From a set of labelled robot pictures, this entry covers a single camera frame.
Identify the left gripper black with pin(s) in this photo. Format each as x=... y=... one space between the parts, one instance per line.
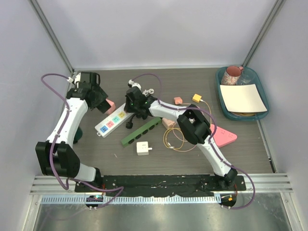
x=102 y=96

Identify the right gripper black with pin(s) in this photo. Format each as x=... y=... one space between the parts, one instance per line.
x=129 y=109

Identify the white power strip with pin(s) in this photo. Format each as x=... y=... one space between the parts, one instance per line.
x=112 y=121

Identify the light pink cube adapter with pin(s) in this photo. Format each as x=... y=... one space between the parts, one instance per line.
x=168 y=123

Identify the green power strip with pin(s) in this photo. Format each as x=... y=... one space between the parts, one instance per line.
x=129 y=139

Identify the peach USB charger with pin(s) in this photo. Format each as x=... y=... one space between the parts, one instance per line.
x=178 y=100

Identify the yellow USB charger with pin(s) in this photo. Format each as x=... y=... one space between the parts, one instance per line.
x=197 y=98

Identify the pink power strip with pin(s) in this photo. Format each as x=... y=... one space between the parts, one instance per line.
x=223 y=137

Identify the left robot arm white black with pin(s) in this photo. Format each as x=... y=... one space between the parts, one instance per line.
x=56 y=156

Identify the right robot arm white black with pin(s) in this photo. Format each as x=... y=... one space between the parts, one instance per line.
x=194 y=126

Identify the pink patterned mug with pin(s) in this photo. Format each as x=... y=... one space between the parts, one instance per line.
x=231 y=75

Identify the white paper sheet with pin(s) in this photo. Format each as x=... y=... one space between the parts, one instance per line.
x=242 y=99

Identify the clear plastic cup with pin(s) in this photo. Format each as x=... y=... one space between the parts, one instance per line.
x=247 y=77

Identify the teal plastic tray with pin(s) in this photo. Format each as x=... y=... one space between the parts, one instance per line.
x=242 y=116

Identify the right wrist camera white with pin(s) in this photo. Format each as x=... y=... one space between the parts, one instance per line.
x=132 y=83

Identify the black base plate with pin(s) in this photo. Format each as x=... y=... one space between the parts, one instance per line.
x=169 y=185

